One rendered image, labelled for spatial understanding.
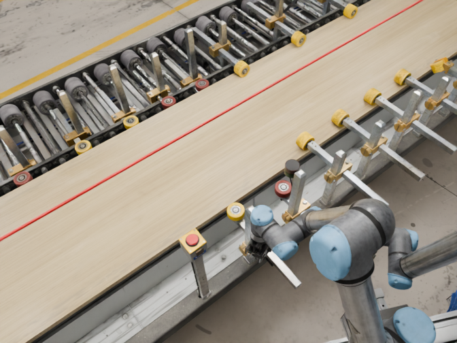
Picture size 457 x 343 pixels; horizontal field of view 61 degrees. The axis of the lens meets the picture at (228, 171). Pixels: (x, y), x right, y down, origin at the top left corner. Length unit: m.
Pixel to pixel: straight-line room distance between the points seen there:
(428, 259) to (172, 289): 1.12
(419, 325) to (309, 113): 1.25
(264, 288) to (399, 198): 1.20
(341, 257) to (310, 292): 1.69
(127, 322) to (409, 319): 1.19
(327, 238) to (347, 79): 1.59
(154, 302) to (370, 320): 1.10
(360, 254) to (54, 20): 4.47
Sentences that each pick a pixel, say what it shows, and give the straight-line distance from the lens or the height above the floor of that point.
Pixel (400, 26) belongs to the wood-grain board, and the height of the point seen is 0.90.
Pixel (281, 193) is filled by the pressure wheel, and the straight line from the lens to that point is 1.81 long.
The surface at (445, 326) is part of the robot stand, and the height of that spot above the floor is 0.95.
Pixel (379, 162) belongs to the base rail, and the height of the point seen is 0.70.
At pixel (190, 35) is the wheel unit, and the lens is 2.28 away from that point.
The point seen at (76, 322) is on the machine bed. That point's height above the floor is 0.77.
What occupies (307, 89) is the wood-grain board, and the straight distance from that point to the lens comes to 2.30.
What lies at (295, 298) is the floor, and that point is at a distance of 2.57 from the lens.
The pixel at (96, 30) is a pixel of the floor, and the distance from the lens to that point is 4.63.
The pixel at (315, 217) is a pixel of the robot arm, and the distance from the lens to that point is 1.26.
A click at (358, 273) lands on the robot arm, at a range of 0.97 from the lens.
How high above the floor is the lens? 2.42
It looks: 54 degrees down
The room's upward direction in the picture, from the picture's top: 3 degrees counter-clockwise
